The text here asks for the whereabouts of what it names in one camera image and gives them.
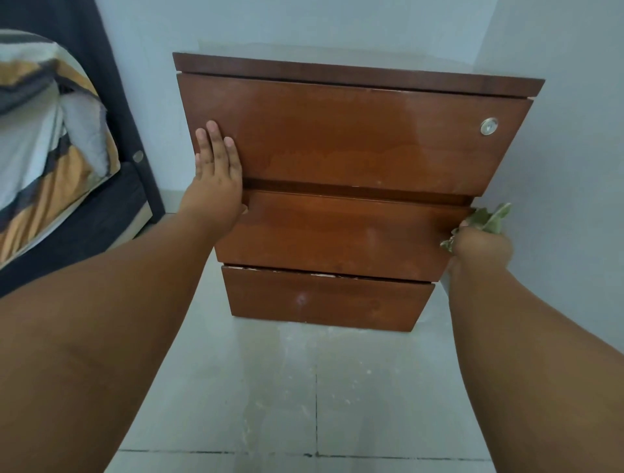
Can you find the person's right hand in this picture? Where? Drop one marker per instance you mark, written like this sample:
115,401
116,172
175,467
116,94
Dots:
480,248

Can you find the dark blue bed frame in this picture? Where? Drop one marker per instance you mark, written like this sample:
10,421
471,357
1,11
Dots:
112,87

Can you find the green cleaning cloth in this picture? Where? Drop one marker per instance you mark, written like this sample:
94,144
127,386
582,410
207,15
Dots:
492,219

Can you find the person's left hand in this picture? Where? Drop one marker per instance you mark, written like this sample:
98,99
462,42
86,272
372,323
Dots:
214,195

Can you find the person's left forearm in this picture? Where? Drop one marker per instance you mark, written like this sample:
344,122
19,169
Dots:
97,341

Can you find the round button on bed frame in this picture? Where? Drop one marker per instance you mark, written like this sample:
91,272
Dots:
138,156

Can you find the person's left middle finger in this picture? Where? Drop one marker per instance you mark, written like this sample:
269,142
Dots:
215,146

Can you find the brown wooden drawer cabinet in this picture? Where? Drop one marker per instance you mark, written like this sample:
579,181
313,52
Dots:
351,80

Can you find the person's right forearm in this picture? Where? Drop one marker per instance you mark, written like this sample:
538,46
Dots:
531,370

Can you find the striped grey orange bedding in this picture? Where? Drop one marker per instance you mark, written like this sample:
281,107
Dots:
44,146

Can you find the small wooden drawer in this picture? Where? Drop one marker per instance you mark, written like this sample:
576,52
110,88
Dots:
326,297

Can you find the round silver drawer lock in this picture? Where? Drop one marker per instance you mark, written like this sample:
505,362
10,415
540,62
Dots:
489,126

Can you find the person's left little finger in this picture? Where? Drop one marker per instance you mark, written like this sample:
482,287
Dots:
197,165

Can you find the large wooden drawer with lock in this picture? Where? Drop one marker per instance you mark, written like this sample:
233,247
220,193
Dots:
351,136

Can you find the medium wooden drawer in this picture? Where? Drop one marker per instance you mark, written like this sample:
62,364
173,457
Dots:
341,234

